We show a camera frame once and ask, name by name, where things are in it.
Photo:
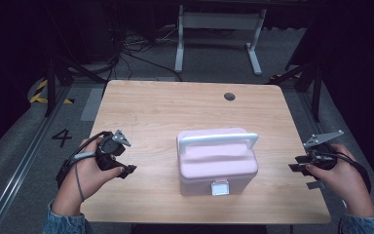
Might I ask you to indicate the round grey table grommet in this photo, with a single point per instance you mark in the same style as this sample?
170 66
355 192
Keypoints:
229 96

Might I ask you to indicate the person's left hand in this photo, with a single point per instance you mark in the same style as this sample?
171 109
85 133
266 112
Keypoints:
84 178

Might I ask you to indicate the black tripod stand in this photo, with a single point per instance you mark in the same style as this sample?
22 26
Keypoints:
316 87
51 84

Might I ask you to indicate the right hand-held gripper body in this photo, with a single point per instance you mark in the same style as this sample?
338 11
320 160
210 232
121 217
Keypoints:
323 159

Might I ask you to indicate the person's right hand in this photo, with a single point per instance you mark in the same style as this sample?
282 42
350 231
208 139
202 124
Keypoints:
347 185

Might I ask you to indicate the yellow black floor tape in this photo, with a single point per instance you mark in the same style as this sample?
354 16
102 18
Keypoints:
39 96

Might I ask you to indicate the metal floor rail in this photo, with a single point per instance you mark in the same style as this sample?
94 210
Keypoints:
22 162

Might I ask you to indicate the white metal desk frame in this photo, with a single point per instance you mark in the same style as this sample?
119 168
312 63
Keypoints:
220 20

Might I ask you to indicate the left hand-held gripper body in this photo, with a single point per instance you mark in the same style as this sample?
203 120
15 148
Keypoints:
110 148

